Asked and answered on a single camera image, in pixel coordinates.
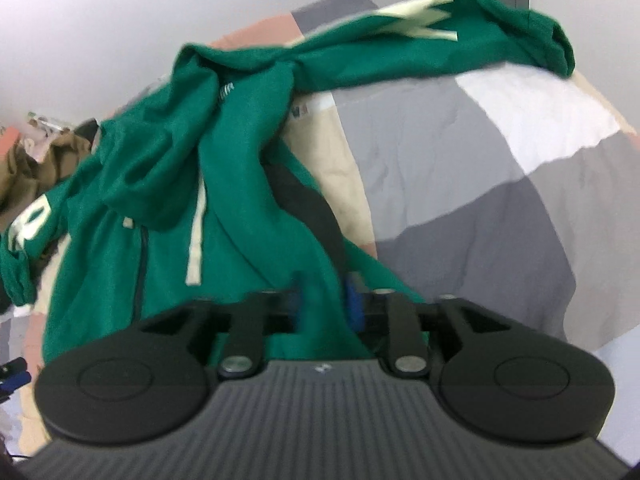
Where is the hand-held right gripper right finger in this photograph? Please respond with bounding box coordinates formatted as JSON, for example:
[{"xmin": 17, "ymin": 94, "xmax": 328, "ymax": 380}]
[{"xmin": 344, "ymin": 272, "xmax": 502, "ymax": 379}]

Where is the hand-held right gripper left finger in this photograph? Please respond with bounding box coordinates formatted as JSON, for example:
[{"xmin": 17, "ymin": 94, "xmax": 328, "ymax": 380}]
[{"xmin": 141, "ymin": 270, "xmax": 309, "ymax": 377}]

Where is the green hoodie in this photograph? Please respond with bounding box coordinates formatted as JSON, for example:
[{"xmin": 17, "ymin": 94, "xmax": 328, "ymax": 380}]
[{"xmin": 0, "ymin": 0, "xmax": 577, "ymax": 367}]

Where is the patchwork bed blanket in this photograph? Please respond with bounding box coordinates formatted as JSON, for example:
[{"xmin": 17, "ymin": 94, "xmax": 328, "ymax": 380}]
[{"xmin": 0, "ymin": 0, "xmax": 640, "ymax": 461}]

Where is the khaki brown jacket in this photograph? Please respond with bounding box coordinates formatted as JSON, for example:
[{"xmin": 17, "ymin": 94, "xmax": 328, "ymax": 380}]
[{"xmin": 0, "ymin": 132, "xmax": 97, "ymax": 233}]

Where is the pink box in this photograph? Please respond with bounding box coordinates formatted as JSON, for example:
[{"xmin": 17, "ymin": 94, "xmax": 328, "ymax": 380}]
[{"xmin": 0, "ymin": 127, "xmax": 22, "ymax": 162}]

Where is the clear plastic package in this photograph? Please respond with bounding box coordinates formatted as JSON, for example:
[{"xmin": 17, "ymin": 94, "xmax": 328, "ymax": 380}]
[{"xmin": 26, "ymin": 111, "xmax": 68, "ymax": 137}]

